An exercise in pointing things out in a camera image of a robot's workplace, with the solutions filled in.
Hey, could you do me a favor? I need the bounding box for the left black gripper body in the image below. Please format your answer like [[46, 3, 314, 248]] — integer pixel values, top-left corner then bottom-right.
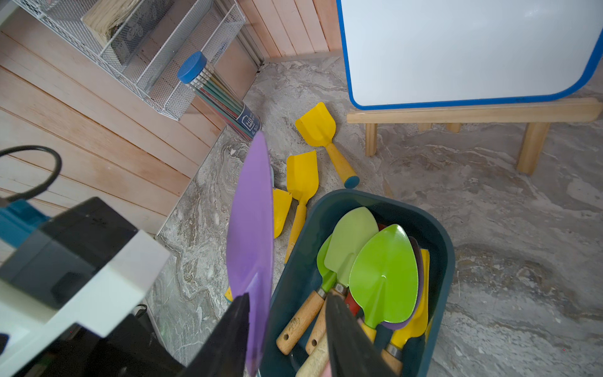
[[28, 313, 185, 376]]

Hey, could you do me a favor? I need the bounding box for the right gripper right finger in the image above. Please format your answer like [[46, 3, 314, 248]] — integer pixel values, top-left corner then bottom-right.
[[326, 294, 395, 376]]

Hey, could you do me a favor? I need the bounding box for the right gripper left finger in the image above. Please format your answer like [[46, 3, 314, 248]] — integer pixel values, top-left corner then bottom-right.
[[178, 293, 250, 376]]

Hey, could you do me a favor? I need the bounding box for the green trowel wooden handle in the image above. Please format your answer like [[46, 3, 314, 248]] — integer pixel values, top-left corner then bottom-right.
[[276, 236, 336, 355]]

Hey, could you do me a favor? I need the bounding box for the green trowel yellow handle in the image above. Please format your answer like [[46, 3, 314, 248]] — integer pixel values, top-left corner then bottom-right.
[[349, 224, 419, 342]]

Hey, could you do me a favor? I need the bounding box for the lime shovel wooden handle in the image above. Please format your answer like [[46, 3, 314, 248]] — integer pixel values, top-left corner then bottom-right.
[[305, 206, 380, 357]]

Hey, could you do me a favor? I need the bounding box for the purple shovel pink handle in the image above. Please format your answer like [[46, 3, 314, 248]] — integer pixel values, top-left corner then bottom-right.
[[226, 131, 274, 376]]

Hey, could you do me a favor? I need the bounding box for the dark teal storage box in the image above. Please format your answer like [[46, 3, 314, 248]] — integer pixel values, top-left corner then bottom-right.
[[258, 189, 455, 376]]

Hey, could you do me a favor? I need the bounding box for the yellow shovel blue tip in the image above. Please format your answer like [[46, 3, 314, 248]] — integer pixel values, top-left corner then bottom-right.
[[224, 188, 292, 303]]

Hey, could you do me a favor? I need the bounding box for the blue lid pencil tube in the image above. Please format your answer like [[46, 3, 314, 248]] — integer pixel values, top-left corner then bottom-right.
[[177, 51, 262, 141]]

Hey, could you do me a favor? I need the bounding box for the small wooden easel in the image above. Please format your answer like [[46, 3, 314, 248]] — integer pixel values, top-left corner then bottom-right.
[[346, 97, 602, 174]]

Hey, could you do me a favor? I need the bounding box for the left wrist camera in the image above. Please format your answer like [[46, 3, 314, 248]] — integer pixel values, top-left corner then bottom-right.
[[1, 197, 170, 376]]

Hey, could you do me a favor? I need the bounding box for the yellow shovel orange handle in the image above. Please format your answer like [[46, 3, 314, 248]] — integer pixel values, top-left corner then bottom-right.
[[284, 151, 319, 264]]

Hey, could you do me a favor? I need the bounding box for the yellow scoop orange handle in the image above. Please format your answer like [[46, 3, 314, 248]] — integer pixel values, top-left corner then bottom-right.
[[295, 102, 360, 189]]

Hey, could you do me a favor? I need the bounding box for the white board blue frame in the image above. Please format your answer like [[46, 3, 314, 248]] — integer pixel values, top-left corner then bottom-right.
[[337, 1, 602, 110]]

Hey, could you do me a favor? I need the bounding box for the white wire shelf rack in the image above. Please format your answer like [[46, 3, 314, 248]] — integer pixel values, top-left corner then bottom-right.
[[17, 0, 246, 120]]

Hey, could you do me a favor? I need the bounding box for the book in wire shelf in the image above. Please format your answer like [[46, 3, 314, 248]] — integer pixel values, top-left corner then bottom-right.
[[81, 0, 174, 65]]

